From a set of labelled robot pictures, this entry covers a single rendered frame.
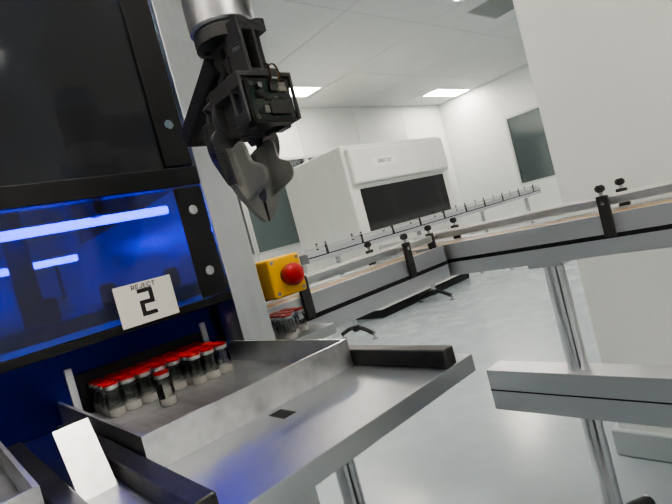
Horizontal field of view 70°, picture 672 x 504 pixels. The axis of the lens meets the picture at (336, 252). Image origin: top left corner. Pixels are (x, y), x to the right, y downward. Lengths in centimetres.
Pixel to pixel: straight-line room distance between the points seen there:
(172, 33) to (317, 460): 71
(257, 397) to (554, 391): 102
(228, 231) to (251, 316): 15
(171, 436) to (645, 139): 162
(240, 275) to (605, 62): 140
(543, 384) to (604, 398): 15
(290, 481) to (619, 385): 106
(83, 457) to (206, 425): 11
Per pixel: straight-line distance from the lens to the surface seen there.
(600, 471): 152
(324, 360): 59
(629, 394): 136
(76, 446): 52
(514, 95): 924
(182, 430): 50
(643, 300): 191
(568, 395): 142
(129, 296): 75
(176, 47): 90
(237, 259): 83
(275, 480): 40
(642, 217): 120
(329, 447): 42
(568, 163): 189
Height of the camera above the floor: 105
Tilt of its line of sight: 2 degrees down
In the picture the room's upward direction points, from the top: 15 degrees counter-clockwise
